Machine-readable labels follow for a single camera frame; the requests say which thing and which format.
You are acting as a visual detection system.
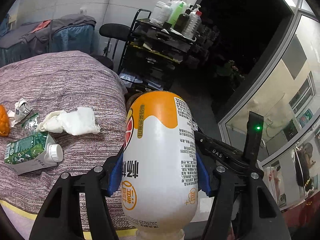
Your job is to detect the orange peel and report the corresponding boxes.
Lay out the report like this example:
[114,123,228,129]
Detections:
[0,105,10,137]

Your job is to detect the white pump bottle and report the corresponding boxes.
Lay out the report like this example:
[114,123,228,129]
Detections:
[150,0,172,27]

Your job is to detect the green bottle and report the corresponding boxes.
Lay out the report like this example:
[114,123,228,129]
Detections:
[168,0,187,28]

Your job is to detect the green white drink carton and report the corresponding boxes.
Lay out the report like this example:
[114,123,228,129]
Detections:
[4,113,64,176]

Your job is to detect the blue covered massage table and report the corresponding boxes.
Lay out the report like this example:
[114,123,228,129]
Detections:
[1,14,96,67]

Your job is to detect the red cloth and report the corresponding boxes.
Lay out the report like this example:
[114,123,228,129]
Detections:
[31,20,51,33]

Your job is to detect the black rolling cart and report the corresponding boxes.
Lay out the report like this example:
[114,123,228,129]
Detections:
[118,9,196,91]

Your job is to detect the purple striped bed cover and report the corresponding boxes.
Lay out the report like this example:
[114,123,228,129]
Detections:
[0,50,137,231]

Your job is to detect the dark brown trash bin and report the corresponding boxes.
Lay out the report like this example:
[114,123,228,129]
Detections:
[124,91,143,112]

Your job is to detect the orange white plastic bottle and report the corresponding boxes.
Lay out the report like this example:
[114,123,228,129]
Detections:
[121,91,198,239]

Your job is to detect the dark brown bottle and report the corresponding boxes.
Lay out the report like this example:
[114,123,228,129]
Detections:
[173,9,191,33]

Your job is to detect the silver wrapper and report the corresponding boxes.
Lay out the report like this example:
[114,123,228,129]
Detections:
[7,98,33,127]

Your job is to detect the white cloth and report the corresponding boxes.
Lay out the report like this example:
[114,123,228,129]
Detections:
[36,107,100,136]

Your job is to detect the potted plant pink flowers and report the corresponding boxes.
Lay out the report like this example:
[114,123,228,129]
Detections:
[217,60,245,80]

